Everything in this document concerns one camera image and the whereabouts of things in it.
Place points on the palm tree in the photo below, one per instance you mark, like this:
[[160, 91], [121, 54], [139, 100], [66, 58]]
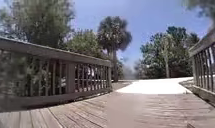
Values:
[[113, 36]]

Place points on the group of leafy trees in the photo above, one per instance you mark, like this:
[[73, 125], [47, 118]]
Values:
[[38, 23], [168, 53]]

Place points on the weathered wooden railing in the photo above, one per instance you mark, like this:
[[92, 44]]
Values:
[[206, 68], [45, 75]]

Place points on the pale sandy path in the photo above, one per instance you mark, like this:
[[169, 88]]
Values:
[[155, 86]]

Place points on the wooden plank boardwalk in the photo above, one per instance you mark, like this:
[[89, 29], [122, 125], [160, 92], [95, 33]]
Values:
[[128, 111]]

